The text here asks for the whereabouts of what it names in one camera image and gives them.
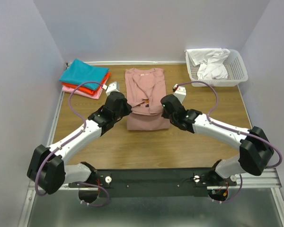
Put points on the white crumpled t-shirt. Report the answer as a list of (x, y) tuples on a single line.
[(210, 62)]

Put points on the aluminium left side rail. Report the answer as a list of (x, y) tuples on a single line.
[(55, 120)]

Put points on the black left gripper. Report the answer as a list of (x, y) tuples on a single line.
[(127, 108)]

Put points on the folded teal t-shirt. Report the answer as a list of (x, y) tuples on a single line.
[(80, 72)]

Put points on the folded orange t-shirt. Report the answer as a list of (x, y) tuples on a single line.
[(101, 82)]

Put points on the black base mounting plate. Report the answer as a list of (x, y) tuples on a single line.
[(159, 182)]

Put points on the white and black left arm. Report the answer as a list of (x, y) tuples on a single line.
[(48, 167)]

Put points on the folded light pink t-shirt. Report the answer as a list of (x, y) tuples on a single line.
[(87, 87)]

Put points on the white perforated plastic basket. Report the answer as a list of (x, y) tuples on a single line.
[(234, 66)]

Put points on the dusty pink t-shirt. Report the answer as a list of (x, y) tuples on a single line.
[(144, 91)]

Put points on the aluminium extrusion rail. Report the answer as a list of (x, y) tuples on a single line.
[(268, 179)]

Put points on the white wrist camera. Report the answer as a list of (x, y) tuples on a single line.
[(179, 92), (112, 87)]

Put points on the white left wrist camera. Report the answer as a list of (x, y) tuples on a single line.
[(112, 87)]

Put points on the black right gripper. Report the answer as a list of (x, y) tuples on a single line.
[(165, 109)]

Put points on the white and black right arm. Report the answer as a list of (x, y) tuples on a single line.
[(254, 153)]

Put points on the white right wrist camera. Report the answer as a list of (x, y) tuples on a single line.
[(179, 92)]

